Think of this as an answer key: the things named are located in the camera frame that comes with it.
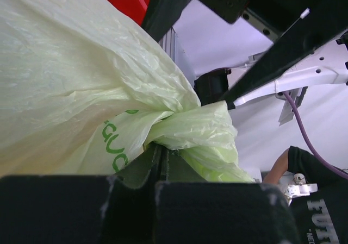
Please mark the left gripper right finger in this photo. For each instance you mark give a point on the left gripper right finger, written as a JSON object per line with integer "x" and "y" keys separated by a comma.
{"x": 203, "y": 212}

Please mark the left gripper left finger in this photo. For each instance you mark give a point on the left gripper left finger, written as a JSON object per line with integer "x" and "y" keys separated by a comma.
{"x": 118, "y": 208}

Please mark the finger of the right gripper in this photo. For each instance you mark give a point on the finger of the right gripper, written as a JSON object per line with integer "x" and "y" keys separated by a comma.
{"x": 161, "y": 15}
{"x": 312, "y": 52}

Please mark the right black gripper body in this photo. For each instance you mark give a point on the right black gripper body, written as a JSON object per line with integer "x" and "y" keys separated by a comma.
{"x": 284, "y": 21}

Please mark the light green plastic bag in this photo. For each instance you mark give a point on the light green plastic bag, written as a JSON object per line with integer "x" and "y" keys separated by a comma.
{"x": 84, "y": 90}

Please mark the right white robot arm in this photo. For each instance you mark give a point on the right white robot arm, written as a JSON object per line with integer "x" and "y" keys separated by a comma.
{"x": 211, "y": 86}

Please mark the person in black shirt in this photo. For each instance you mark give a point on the person in black shirt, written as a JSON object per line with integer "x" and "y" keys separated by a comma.
{"x": 320, "y": 217}

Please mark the aluminium rail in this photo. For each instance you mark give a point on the aluminium rail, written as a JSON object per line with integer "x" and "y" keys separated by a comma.
{"x": 168, "y": 43}

